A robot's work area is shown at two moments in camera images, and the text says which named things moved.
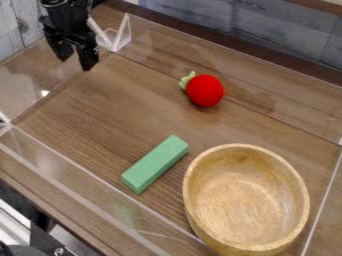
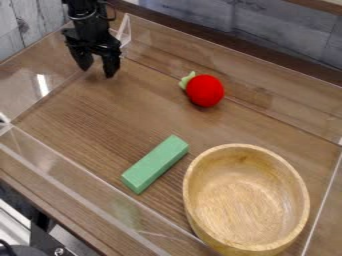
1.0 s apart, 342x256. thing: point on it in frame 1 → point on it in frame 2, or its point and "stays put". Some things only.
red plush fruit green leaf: (205, 89) stays put
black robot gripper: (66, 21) → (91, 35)
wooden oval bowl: (246, 198) stays put
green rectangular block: (154, 164) stays put
